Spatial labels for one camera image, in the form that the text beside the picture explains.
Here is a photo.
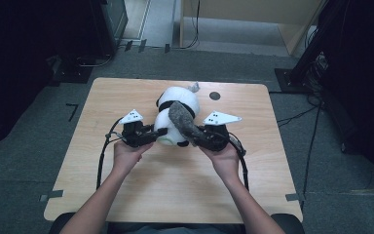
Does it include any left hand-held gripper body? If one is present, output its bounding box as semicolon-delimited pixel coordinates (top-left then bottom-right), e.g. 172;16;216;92
118;109;152;149

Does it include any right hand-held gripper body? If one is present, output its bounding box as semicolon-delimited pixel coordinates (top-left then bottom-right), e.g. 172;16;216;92
203;110;243;153

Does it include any grey fuzzy toy garment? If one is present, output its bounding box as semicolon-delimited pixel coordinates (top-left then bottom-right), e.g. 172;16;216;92
168;81;206;147

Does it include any panda plush toy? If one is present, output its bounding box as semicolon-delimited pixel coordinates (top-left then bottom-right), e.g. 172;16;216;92
153;86;202;148

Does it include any person's left hand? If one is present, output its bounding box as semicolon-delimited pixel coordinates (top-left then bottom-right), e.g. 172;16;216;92
112;140;155;176

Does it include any person's right hand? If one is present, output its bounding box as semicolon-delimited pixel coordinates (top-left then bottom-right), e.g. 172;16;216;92
198;143;242;179

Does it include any angled black floor tape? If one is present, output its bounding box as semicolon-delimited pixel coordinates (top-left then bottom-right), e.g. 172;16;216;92
65;102;80;123

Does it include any black stand base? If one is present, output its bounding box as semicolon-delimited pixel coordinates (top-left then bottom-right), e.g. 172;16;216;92
50;53;115;86

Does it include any person's grey clothing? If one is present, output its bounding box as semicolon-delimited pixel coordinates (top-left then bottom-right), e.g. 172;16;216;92
105;222;246;234

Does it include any grey tape strip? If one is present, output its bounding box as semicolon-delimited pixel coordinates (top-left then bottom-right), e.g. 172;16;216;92
39;189;64;203
285;192;306;202

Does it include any black monitor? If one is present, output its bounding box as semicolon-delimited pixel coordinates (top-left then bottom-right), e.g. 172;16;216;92
89;0;130;57

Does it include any black metal stand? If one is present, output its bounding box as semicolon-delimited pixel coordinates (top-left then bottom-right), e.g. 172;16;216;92
274;0;349;96

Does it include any dark curtain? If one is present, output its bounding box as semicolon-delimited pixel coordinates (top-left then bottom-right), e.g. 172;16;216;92
318;0;374;193
0;0;94;154

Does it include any light wooden desk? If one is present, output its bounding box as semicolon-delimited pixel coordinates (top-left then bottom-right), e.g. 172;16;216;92
178;0;325;57

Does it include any right hand-held gripper cable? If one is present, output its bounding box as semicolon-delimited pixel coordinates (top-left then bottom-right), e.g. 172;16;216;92
228;135;250;192

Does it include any hand-held gripper cable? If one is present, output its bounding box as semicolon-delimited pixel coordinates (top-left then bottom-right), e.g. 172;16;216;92
228;135;250;192
95;116;125;190

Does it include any left hand-held gripper cable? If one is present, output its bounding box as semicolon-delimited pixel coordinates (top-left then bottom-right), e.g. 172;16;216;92
95;116;125;190

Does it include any black floor cable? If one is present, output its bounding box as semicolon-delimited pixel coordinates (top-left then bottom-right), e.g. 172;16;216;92
300;105;322;213
276;105;319;129

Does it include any black hanging cable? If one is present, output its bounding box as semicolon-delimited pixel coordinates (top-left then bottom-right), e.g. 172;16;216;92
171;0;201;51

